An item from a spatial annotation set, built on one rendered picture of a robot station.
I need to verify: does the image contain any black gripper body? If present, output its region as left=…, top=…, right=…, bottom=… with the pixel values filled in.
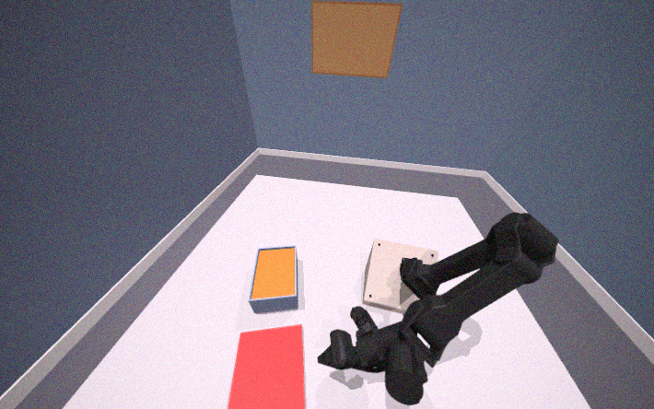
left=330, top=327, right=387, bottom=373

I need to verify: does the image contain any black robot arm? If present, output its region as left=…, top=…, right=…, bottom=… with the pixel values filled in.
left=382, top=213, right=559, bottom=405

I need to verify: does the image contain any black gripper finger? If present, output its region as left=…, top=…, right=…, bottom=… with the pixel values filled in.
left=317, top=345, right=335, bottom=369
left=352, top=361, right=374, bottom=373

